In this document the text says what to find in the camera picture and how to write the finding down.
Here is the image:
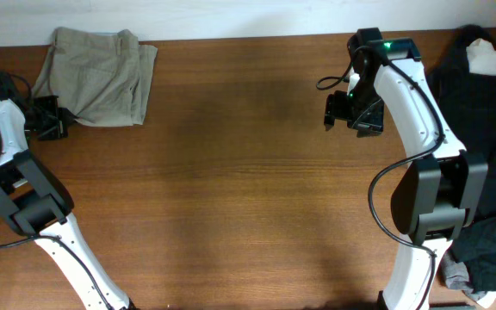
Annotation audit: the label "black garment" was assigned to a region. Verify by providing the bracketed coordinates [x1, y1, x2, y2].
[427, 25, 496, 220]

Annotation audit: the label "dark teal garment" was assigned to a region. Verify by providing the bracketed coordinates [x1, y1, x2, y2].
[448, 214, 496, 293]

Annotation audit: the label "khaki green shorts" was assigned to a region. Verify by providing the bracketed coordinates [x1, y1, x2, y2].
[33, 27, 158, 127]

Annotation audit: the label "white cloth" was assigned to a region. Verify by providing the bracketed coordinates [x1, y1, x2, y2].
[466, 38, 496, 77]

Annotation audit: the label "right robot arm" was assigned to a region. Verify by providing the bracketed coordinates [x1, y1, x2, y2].
[324, 28, 487, 310]

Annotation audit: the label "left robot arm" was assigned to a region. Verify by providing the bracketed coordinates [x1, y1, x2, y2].
[0, 71, 135, 310]

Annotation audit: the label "grey cloth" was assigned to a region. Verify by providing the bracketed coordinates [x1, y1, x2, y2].
[439, 251, 487, 301]

